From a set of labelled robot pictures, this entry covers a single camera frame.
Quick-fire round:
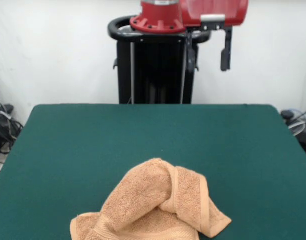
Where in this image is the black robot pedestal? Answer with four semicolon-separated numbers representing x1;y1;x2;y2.
107;15;212;105

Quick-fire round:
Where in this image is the dark green table cloth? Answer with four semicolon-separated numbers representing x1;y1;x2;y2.
0;104;306;240

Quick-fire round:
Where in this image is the black cable bundle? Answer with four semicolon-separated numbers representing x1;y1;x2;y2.
0;79;25;176

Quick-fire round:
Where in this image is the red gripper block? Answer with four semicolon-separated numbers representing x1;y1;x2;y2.
180;0;249;74

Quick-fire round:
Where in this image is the black oval device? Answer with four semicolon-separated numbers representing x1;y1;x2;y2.
280;110;296;120

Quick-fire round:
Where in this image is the tan terry towel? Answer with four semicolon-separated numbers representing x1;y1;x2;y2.
69;157;232;240

